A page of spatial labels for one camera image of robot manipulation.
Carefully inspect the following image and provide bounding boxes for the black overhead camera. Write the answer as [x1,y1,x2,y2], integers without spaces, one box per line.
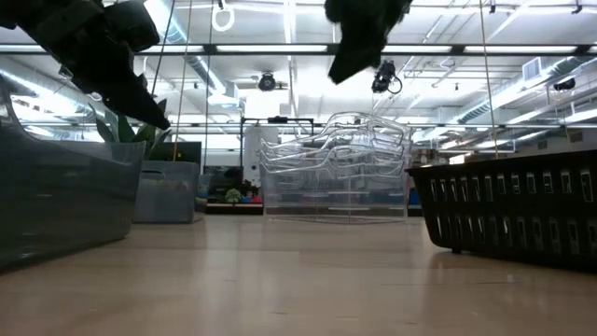
[371,59,404,95]

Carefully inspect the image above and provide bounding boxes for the black overhead bar with lights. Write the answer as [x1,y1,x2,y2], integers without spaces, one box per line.
[0,42,597,58]

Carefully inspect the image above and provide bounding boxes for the snake plant in white pot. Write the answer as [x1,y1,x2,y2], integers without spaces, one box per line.
[88,97,174,162]

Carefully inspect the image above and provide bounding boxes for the yellow hanging cord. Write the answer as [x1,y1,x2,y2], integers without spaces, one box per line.
[478,0,499,161]

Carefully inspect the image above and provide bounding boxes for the black monitor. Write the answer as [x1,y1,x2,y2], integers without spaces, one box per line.
[158,141,203,163]

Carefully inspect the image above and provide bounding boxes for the smoke grey translucent bin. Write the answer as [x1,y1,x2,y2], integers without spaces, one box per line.
[0,77,146,274]
[132,160,202,224]

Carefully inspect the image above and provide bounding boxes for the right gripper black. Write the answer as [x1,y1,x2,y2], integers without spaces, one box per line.
[325,0,414,86]

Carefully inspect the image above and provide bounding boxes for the round black ceiling fixture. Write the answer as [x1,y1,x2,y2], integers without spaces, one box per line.
[257,71,278,92]

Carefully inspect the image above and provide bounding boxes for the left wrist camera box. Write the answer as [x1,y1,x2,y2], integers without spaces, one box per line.
[102,0,161,53]

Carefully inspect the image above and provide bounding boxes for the black slotted plastic basket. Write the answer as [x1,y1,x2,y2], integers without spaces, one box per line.
[404,148,597,272]

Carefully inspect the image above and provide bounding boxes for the brown hanging cord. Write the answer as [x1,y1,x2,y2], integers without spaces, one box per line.
[172,0,195,162]

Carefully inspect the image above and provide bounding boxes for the clear plastic bin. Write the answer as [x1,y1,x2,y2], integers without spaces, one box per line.
[261,137,414,214]
[274,110,414,195]
[268,125,414,204]
[258,151,414,224]

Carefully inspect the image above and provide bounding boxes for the black metal rack frame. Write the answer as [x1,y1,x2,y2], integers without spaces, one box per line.
[239,115,317,169]

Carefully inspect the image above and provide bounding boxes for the silver ventilation duct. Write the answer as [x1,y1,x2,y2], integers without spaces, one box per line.
[456,55,597,125]

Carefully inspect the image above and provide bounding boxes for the white hanging ring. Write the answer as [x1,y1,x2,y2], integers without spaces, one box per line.
[211,1,236,33]

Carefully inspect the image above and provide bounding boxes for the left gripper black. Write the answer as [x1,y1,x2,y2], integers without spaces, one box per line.
[0,0,172,132]

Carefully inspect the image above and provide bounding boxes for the black hanging cable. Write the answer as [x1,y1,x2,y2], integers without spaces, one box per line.
[151,0,177,94]

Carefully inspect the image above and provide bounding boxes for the potted flowers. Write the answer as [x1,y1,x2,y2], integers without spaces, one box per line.
[222,179,263,205]

